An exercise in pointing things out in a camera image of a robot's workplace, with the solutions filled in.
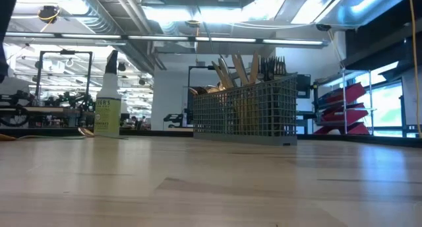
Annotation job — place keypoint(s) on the grey mesh cutlery basket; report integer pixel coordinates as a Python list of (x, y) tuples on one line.
[(230, 111)]

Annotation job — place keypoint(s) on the green spray bottle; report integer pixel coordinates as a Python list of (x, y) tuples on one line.
[(108, 118)]

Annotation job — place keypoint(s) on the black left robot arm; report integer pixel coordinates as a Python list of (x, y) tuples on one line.
[(5, 39)]

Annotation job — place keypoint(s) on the distant black device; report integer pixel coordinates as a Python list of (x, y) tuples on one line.
[(173, 118)]

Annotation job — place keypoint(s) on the distant person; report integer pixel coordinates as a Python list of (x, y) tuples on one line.
[(134, 121)]

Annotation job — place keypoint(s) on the round ceiling fixture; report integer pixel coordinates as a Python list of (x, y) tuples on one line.
[(192, 23)]

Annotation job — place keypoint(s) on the black monitor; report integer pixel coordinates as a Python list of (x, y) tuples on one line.
[(304, 85)]

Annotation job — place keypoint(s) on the metal shelf rack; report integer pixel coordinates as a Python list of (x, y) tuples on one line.
[(343, 75)]

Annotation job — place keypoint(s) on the long ceiling light tube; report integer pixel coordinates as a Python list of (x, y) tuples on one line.
[(92, 36)]

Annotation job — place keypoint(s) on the red storage bin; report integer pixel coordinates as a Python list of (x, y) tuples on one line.
[(352, 115), (349, 93), (356, 128)]

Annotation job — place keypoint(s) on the distant work table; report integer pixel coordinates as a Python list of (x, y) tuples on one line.
[(49, 111)]

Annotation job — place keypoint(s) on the black stand frame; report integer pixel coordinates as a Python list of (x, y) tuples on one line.
[(201, 68)]

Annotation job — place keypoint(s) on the black ceiling camera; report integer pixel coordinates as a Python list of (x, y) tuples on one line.
[(323, 27)]

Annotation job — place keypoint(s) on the large silver ceiling duct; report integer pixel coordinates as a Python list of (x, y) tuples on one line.
[(372, 6)]

